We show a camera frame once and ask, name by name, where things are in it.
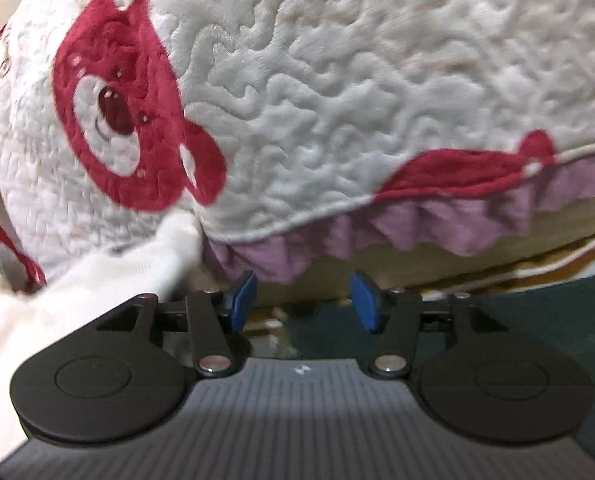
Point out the checkered bed sheet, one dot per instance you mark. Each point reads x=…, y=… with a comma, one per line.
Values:
x=427, y=272

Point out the dark teal garment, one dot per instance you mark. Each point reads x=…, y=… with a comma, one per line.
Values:
x=527, y=305

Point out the white cloth garment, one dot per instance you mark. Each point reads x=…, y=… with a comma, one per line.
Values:
x=52, y=320

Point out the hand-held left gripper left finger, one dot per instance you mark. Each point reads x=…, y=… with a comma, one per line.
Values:
x=243, y=294

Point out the white quilted red-print blanket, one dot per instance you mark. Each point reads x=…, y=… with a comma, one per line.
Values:
x=357, y=90

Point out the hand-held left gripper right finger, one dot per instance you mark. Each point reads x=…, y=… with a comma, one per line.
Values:
x=365, y=300

